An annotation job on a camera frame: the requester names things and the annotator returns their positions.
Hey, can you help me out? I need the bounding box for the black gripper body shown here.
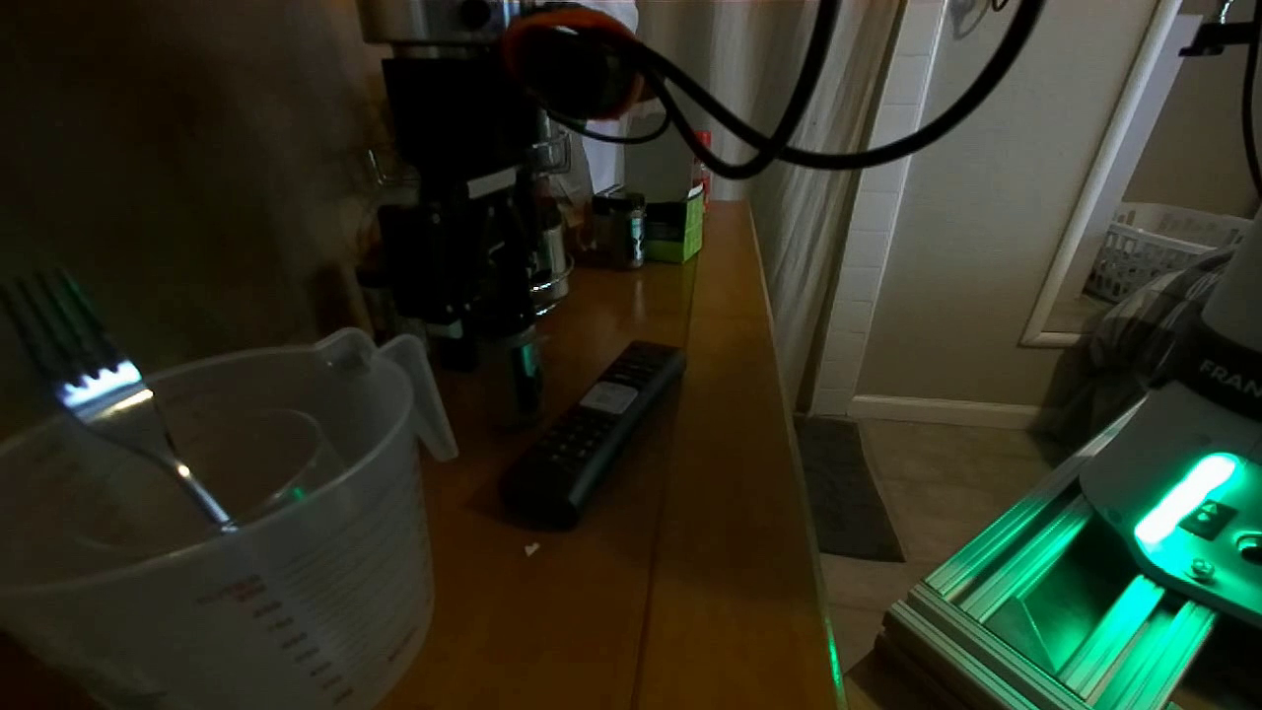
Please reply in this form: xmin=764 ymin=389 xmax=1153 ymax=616
xmin=377 ymin=48 xmax=550 ymax=314

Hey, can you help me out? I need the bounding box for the black remote control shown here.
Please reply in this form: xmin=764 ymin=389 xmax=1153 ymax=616
xmin=500 ymin=333 xmax=689 ymax=532

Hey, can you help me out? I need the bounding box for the metal fork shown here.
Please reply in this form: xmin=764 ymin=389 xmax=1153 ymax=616
xmin=0 ymin=265 xmax=244 ymax=539

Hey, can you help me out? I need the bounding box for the clear plastic measuring jug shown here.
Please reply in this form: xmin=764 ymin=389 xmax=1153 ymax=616
xmin=0 ymin=322 xmax=467 ymax=710

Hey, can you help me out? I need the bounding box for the grey checked cloth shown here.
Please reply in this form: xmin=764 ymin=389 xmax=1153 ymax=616
xmin=1035 ymin=249 xmax=1242 ymax=461

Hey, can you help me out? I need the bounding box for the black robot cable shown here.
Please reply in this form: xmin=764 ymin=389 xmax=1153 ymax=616
xmin=628 ymin=0 xmax=1052 ymax=177
xmin=545 ymin=0 xmax=848 ymax=184

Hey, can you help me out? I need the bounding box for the dark floor mat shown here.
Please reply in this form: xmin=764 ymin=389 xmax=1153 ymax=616
xmin=793 ymin=412 xmax=906 ymax=568

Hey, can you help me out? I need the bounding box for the white laundry basket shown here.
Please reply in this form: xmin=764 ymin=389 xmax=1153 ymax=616
xmin=1077 ymin=198 xmax=1262 ymax=309

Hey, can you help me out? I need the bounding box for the dark glass jar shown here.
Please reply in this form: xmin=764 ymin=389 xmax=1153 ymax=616
xmin=588 ymin=184 xmax=651 ymax=276

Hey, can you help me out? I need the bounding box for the green cardboard box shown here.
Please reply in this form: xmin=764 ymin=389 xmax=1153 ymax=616
xmin=639 ymin=177 xmax=709 ymax=268

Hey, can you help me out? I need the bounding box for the white door frame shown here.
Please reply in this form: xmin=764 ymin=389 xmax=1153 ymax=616
xmin=1017 ymin=0 xmax=1206 ymax=355

